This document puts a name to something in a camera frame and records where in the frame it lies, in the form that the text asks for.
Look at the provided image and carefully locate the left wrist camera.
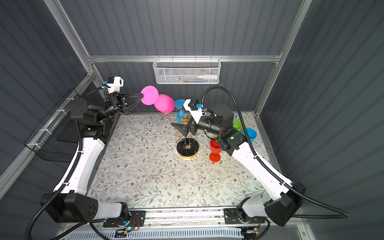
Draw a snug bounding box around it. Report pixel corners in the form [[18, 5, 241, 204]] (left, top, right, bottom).
[[105, 76, 124, 94]]

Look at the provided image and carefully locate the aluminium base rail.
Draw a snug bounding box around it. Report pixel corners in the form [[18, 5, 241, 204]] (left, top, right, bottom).
[[59, 205, 304, 240]]

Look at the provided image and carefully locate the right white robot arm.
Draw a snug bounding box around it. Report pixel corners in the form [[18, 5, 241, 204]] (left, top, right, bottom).
[[173, 99, 305, 227]]

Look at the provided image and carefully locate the gold wire glass rack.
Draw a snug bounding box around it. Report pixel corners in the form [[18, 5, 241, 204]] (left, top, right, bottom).
[[162, 110, 200, 160]]

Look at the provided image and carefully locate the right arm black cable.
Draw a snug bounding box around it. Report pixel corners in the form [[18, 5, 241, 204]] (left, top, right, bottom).
[[200, 85, 350, 220]]

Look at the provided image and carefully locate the red wine glass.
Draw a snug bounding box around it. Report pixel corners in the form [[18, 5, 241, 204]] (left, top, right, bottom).
[[209, 139, 222, 163]]

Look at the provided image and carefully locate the pink wine glass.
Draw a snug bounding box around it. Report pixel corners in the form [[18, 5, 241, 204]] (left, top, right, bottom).
[[141, 86, 175, 114]]

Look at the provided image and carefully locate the black wire wall basket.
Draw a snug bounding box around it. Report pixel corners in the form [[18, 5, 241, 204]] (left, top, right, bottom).
[[23, 88, 110, 163]]

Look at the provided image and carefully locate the floral table mat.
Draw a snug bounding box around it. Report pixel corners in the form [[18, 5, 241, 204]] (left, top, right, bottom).
[[88, 114, 269, 209]]

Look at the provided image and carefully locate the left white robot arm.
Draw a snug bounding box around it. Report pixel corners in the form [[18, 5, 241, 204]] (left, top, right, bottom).
[[41, 92, 144, 223]]

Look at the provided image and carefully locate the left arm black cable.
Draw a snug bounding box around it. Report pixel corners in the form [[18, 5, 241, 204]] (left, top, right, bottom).
[[24, 86, 112, 240]]

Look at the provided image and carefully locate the white marker in basket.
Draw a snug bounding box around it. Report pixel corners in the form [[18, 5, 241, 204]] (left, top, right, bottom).
[[197, 75, 219, 81]]

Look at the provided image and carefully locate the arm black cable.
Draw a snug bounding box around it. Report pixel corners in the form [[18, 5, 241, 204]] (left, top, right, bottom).
[[200, 85, 350, 220], [24, 86, 112, 240]]

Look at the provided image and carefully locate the black pad in basket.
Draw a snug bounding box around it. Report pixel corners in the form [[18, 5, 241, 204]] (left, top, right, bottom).
[[56, 117, 100, 145]]

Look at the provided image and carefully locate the blue wine glass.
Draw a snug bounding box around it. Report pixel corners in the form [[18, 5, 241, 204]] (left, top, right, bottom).
[[175, 99, 187, 124], [243, 128, 258, 143]]

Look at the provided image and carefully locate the green wine glass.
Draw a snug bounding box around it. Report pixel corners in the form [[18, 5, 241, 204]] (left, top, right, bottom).
[[233, 120, 242, 132], [204, 132, 217, 140]]

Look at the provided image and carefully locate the white mesh wall basket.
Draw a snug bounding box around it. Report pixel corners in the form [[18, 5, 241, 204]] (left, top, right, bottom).
[[153, 58, 222, 85]]

